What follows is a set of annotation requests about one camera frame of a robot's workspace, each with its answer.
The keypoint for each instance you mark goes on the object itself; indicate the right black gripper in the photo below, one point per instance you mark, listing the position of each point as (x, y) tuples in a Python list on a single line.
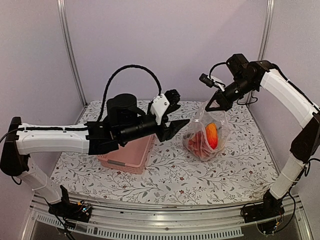
[(224, 103)]

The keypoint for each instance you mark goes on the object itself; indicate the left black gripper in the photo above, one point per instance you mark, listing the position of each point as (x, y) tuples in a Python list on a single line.
[(170, 131)]

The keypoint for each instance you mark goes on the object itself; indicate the orange toy fruit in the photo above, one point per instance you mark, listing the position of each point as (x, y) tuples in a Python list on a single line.
[(212, 135)]

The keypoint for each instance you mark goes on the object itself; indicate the red yellow toy fruit bunch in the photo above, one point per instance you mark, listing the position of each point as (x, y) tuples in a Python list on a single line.
[(198, 146)]

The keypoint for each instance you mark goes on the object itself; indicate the clear zip top bag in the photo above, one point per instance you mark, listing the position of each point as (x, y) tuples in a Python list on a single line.
[(201, 119)]

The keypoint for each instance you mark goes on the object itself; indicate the pink plastic basket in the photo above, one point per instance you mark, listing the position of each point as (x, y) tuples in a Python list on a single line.
[(131, 158)]

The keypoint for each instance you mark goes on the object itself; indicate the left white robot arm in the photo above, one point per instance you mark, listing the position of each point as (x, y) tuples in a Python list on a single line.
[(23, 139)]

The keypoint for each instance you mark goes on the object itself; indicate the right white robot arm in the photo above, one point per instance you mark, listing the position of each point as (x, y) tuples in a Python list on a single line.
[(302, 110)]

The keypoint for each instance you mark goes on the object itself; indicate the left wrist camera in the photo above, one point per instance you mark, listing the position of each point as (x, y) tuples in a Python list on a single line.
[(159, 103)]

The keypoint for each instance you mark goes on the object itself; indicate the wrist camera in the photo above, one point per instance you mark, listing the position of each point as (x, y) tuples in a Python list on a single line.
[(159, 103), (211, 81)]

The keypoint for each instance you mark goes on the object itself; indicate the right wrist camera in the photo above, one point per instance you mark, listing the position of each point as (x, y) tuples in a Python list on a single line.
[(211, 81)]

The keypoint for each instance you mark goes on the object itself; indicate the right aluminium corner post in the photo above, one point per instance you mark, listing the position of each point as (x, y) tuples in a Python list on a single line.
[(266, 29)]

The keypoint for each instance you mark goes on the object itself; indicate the aluminium corner post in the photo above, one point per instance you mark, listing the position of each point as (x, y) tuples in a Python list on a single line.
[(61, 7), (266, 29)]

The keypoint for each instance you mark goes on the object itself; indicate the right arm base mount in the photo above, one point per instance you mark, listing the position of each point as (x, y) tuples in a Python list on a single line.
[(269, 208)]

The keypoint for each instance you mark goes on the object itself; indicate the aluminium front rail frame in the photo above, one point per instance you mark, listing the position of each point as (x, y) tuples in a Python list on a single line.
[(121, 220)]

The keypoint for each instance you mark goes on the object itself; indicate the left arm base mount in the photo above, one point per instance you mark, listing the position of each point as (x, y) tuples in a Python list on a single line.
[(80, 211)]

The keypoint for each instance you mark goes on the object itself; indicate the left aluminium corner post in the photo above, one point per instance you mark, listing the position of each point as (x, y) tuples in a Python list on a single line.
[(61, 7)]

